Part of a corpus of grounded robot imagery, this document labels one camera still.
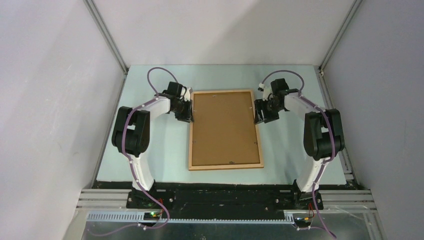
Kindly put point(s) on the grey slotted cable duct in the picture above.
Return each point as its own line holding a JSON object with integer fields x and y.
{"x": 143, "y": 217}

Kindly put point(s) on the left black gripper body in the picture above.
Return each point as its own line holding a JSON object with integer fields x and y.
{"x": 182, "y": 112}

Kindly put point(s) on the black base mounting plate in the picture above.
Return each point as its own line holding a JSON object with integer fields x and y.
{"x": 214, "y": 201}

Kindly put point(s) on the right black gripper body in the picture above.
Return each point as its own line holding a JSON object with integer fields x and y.
{"x": 271, "y": 110}

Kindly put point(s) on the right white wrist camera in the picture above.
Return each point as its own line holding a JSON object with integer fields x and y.
{"x": 266, "y": 91}

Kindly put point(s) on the right aluminium corner profile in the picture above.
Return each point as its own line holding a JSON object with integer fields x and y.
{"x": 339, "y": 34}

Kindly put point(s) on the brown cardboard backing board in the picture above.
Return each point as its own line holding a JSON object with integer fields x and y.
{"x": 225, "y": 129}

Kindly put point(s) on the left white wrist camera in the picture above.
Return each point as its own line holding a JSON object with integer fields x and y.
{"x": 186, "y": 94}

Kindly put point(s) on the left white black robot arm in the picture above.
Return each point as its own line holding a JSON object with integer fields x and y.
{"x": 132, "y": 131}

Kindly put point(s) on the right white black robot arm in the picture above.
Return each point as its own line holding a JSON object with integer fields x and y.
{"x": 323, "y": 135}

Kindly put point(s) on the left aluminium corner profile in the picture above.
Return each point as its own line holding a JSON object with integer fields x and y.
{"x": 106, "y": 34}

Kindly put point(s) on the front aluminium rail frame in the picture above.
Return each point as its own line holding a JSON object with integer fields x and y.
{"x": 334, "y": 201}

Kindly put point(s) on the wooden picture frame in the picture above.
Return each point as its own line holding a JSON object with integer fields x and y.
{"x": 225, "y": 167}

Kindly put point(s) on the aluminium corner profile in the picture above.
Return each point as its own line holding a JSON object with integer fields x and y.
{"x": 339, "y": 34}
{"x": 106, "y": 34}

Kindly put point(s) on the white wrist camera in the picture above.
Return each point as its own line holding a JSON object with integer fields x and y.
{"x": 186, "y": 94}
{"x": 266, "y": 91}

